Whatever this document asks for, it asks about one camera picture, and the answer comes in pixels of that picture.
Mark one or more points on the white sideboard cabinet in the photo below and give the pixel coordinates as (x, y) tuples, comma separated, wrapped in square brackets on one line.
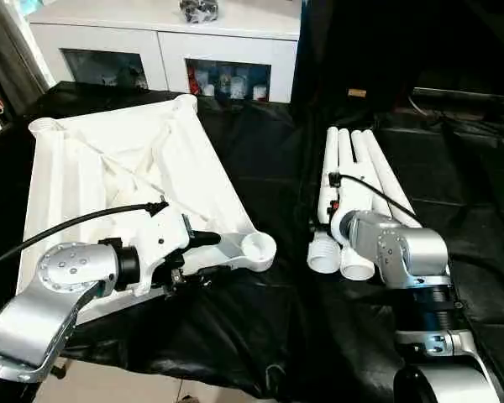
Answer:
[(227, 34)]

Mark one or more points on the black plastic mat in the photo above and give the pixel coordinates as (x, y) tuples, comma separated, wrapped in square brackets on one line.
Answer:
[(269, 168)]

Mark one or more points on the small white jar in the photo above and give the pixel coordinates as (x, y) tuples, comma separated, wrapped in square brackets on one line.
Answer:
[(237, 87), (261, 92)]

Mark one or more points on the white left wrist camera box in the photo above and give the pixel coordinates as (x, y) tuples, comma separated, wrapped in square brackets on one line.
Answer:
[(155, 239)]

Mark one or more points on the red bottle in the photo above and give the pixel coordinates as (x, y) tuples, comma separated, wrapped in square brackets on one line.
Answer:
[(192, 80)]

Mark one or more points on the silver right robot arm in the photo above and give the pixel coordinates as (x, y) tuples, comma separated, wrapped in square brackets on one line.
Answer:
[(412, 252)]

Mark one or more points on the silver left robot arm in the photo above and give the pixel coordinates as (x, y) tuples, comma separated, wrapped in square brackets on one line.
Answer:
[(42, 311)]

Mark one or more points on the small yellow label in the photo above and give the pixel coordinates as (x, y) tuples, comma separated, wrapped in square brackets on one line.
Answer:
[(357, 92)]

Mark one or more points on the grey crumpled object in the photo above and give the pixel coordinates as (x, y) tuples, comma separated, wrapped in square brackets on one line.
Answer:
[(198, 10)]

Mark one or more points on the white plastic table leg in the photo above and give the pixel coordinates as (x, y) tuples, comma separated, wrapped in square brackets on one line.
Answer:
[(386, 176), (358, 264), (363, 155), (323, 252)]

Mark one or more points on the white plastic table top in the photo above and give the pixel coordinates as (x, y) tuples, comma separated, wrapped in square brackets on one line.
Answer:
[(109, 168)]

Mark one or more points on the black low shelf board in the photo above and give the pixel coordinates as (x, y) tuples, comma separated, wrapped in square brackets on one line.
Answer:
[(470, 94)]

